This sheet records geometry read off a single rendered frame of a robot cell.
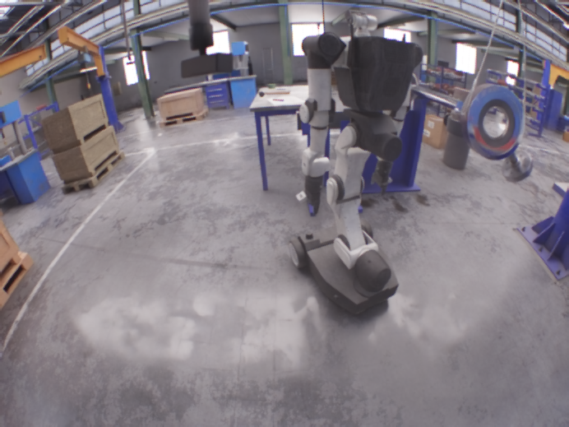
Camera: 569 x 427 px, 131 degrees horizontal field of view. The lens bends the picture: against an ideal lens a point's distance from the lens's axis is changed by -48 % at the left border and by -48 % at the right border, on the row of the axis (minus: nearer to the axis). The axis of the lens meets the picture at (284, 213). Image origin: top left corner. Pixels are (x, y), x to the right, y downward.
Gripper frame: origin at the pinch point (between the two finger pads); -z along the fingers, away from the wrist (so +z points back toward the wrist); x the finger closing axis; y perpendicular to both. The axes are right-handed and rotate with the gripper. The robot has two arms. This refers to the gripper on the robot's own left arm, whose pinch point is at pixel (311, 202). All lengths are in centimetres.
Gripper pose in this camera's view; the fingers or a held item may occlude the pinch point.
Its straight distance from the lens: 129.7
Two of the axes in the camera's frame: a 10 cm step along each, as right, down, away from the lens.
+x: -3.5, -6.8, 6.5
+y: -9.4, 2.5, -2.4
